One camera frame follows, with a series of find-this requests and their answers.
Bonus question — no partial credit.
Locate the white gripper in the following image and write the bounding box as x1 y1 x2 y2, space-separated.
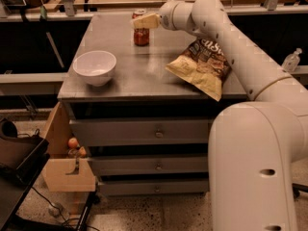
131 0 194 32

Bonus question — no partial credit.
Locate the red coke can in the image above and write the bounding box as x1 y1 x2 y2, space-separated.
132 9 149 46

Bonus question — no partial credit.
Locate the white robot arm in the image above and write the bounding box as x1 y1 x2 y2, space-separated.
131 0 308 231

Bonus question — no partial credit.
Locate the sea salt chip bag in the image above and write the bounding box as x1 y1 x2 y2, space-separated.
166 38 231 101

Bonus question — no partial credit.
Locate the white bowl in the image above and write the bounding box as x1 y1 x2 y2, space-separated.
72 50 116 87

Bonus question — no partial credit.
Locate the grey drawer cabinet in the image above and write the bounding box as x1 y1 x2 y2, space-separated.
58 12 246 195

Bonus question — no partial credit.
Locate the hand sanitizer bottle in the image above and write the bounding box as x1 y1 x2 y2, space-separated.
282 48 302 72

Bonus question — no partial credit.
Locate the orange apple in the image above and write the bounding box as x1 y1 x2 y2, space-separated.
67 138 79 148

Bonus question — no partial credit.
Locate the wooden box with fruit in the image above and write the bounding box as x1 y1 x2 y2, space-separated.
42 102 95 192

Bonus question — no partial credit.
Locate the black cart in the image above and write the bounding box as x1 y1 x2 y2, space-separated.
0 118 49 231

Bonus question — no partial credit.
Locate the black office chair base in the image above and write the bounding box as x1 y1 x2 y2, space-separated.
293 183 308 199

